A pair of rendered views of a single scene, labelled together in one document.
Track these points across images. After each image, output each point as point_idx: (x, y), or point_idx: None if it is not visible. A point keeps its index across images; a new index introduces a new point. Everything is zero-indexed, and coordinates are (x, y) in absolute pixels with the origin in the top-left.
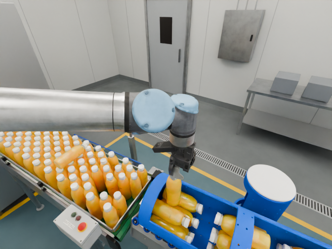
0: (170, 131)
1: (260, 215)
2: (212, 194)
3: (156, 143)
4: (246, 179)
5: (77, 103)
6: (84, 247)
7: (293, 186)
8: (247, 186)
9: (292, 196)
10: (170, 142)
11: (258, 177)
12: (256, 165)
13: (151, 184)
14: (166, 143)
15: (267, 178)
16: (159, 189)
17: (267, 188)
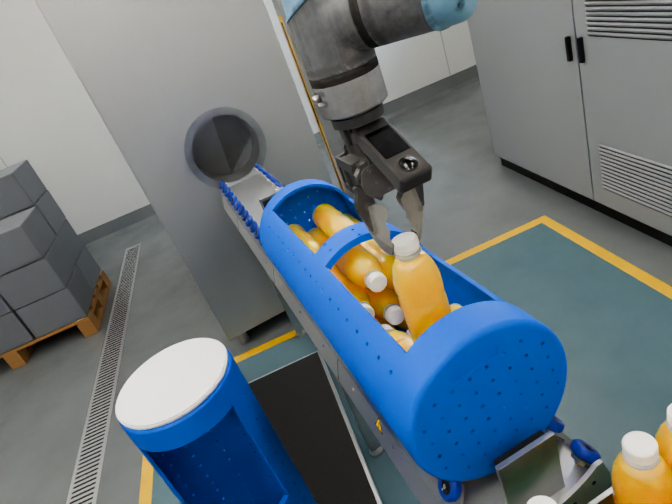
0: (376, 58)
1: (304, 261)
2: (343, 297)
3: (408, 175)
4: (202, 409)
5: None
6: None
7: (159, 354)
8: (219, 401)
9: (191, 340)
10: (375, 141)
11: (179, 393)
12: (135, 423)
13: (479, 325)
14: (385, 147)
15: (166, 385)
16: (464, 309)
17: (203, 365)
